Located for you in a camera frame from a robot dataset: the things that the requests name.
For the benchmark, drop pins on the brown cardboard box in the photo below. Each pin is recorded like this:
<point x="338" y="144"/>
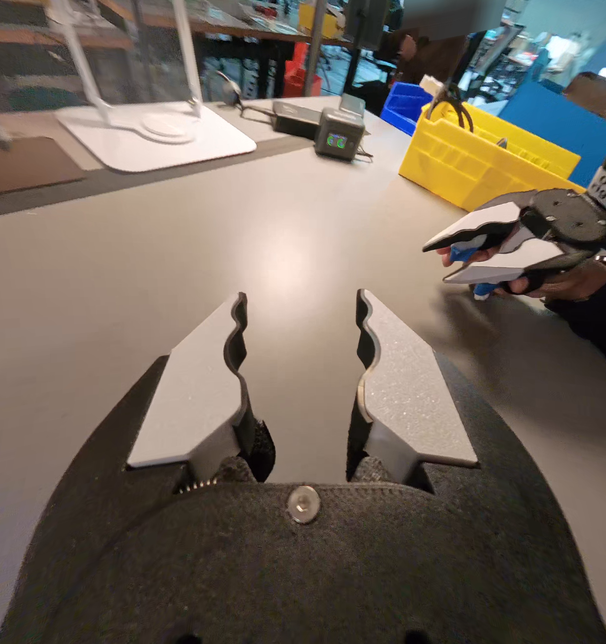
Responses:
<point x="595" y="93"/>

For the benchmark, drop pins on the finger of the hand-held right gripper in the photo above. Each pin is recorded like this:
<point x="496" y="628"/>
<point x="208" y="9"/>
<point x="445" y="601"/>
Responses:
<point x="484" y="216"/>
<point x="509" y="264"/>

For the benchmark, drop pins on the small yellow bin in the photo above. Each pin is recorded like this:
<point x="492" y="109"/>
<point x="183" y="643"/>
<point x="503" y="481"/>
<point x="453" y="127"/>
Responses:
<point x="313" y="17"/>

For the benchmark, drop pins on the brown cardboard sheet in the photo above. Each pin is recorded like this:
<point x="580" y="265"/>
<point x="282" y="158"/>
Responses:
<point x="26" y="166"/>

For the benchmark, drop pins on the red plastic bin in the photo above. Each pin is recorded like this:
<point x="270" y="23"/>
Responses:
<point x="298" y="75"/>

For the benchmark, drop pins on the black monitor on stand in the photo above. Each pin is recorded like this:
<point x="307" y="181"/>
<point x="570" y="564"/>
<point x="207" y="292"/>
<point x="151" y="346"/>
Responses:
<point x="366" y="25"/>

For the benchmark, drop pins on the blue partition panel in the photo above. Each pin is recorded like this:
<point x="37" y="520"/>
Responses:
<point x="544" y="115"/>

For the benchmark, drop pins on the grey metal pole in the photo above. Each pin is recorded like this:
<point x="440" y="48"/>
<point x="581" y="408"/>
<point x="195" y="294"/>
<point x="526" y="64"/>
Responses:
<point x="315" y="50"/>

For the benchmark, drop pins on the dark grey power bank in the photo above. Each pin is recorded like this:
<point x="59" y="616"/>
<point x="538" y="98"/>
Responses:
<point x="341" y="138"/>

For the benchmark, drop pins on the person's right forearm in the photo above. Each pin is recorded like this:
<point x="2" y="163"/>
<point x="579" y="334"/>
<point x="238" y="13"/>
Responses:
<point x="595" y="322"/>

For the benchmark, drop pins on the blue plastic bin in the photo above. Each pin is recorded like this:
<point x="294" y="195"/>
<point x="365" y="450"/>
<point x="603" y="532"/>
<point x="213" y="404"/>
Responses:
<point x="403" y="105"/>

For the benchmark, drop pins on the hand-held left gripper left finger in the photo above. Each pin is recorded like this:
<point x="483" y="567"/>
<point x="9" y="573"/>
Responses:
<point x="192" y="397"/>

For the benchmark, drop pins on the black power adapter brick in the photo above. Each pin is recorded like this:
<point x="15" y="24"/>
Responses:
<point x="295" y="118"/>

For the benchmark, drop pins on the wooden workbench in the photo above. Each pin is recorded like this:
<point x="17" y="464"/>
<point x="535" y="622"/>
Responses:
<point x="232" y="25"/>

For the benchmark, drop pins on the grey black round device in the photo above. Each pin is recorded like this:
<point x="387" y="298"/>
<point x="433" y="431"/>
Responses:
<point x="231" y="90"/>

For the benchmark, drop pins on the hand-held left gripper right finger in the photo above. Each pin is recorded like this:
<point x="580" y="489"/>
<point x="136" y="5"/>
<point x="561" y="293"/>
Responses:
<point x="413" y="397"/>

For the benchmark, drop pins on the yellow plastic bin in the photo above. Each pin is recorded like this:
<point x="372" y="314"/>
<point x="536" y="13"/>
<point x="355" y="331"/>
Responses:
<point x="459" y="161"/>

